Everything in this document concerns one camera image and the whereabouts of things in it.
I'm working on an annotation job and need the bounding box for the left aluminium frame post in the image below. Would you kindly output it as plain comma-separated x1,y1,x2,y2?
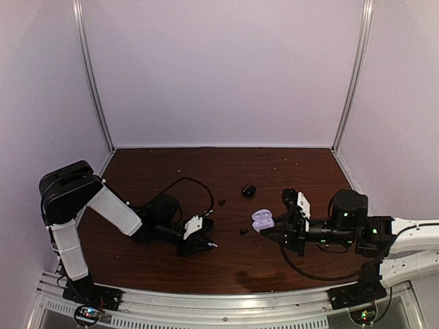
72,0,115,153

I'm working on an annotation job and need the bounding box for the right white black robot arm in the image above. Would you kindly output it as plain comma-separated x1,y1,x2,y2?
252,188,438,310

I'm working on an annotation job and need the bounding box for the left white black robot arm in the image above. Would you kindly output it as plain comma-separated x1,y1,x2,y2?
38,160,217,304

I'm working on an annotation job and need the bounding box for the lilac earbud charging case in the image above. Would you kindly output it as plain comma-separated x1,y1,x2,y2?
251,209,275,233

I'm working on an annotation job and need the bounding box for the right aluminium frame post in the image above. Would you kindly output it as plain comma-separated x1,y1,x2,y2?
331,0,374,154

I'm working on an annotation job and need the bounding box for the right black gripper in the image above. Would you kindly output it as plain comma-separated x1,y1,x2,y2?
260,212,356,258

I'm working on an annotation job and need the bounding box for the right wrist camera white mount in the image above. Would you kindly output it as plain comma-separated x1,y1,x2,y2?
281,188,311,221

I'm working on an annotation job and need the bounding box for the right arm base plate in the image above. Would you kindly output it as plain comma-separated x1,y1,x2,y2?
328,284,387,310

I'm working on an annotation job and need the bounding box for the right circuit board with leds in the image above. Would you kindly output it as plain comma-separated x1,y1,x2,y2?
349,306,377,326

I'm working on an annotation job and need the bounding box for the black earbud charging case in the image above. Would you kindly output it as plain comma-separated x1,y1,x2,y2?
241,184,257,197

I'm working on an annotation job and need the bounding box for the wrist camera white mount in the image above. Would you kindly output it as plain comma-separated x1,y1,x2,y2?
183,215,214,240
281,188,311,221

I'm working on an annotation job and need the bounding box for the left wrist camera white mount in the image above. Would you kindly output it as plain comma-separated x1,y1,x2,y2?
183,215,214,240

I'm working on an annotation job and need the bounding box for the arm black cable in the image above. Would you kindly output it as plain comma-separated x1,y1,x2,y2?
126,176,214,223
279,212,381,282

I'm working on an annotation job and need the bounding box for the aluminium front rail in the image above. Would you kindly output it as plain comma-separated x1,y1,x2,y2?
24,271,426,328

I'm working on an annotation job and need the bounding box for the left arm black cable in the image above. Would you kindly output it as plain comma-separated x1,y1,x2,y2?
126,176,214,223

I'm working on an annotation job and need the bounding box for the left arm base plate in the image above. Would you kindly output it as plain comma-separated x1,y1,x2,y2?
62,285,122,311

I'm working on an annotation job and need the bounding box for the circuit board with leds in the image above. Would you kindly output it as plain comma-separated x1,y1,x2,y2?
73,305,102,327
349,306,377,326

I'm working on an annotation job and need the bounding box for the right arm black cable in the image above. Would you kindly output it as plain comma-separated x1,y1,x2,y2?
279,212,381,282

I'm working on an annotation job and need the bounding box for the aluminium frame post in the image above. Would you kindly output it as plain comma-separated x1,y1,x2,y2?
331,0,374,154
72,0,115,153

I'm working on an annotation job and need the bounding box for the left circuit board with leds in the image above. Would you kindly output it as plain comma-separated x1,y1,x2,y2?
73,305,102,327

